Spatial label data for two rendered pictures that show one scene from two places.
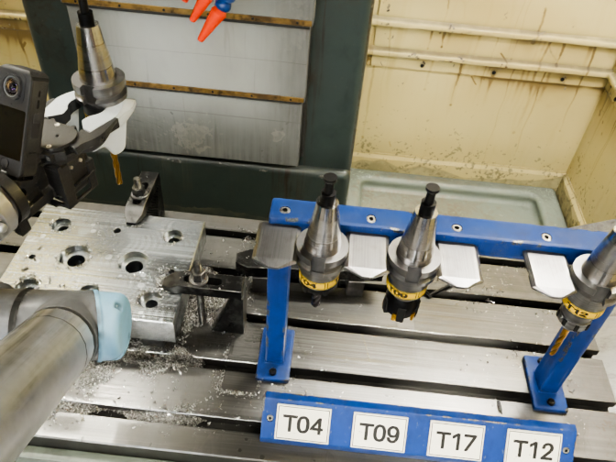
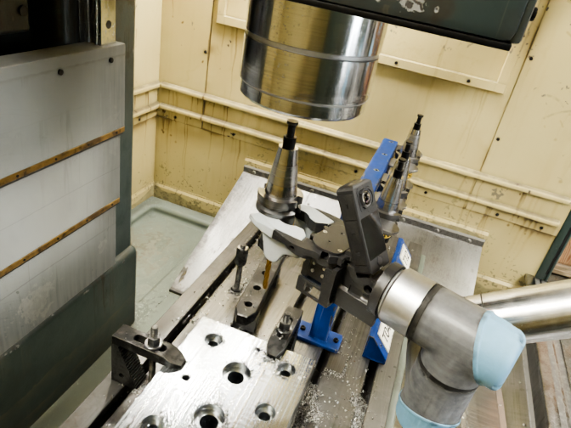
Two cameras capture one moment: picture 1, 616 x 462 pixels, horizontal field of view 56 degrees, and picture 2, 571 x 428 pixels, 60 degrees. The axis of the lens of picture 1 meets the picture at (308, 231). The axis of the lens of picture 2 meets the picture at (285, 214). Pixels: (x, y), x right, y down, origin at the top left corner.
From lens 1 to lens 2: 0.98 m
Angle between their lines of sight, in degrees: 61
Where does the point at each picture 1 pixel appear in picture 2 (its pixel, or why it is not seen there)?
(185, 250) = (235, 335)
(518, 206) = (149, 218)
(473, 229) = (378, 166)
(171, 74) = (20, 246)
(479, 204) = (133, 232)
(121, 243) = (206, 377)
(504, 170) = not seen: hidden behind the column
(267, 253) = (388, 228)
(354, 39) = (128, 132)
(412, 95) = not seen: hidden behind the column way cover
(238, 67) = (76, 199)
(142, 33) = not seen: outside the picture
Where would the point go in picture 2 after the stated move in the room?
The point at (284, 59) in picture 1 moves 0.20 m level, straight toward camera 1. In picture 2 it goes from (105, 170) to (196, 196)
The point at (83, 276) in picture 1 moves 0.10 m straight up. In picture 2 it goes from (242, 412) to (251, 368)
